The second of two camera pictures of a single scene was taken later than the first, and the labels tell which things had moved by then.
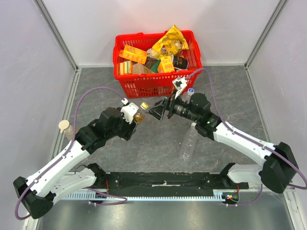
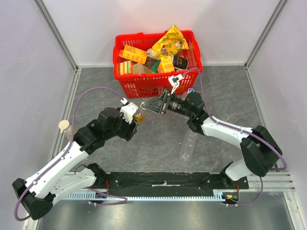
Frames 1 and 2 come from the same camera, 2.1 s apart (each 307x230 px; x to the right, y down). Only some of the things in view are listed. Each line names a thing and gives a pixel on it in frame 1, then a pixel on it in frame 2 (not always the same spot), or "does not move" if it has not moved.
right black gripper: x=170 y=109 to x=164 y=104
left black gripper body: x=122 y=130 does not move
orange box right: x=160 y=68 does not move
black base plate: x=169 y=183 does not move
